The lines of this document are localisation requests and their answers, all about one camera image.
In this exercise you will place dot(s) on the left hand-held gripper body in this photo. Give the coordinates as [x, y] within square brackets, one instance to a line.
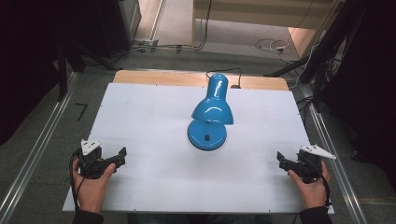
[91, 161]

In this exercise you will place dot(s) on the person's right hand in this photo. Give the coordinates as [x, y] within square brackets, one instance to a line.
[311, 193]

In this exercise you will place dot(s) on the dark curtain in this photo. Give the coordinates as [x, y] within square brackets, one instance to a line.
[370, 77]
[28, 62]

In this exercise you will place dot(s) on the aluminium floor rail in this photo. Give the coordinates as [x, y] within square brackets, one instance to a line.
[34, 152]
[334, 149]

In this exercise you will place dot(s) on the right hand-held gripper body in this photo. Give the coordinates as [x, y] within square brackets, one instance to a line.
[306, 165]

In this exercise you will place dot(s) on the grey power strip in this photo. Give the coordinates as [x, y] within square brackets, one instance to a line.
[145, 42]

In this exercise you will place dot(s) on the person's left hand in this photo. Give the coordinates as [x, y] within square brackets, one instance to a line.
[91, 191]

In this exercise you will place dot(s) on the blue desk lamp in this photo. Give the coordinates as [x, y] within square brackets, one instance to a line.
[211, 109]

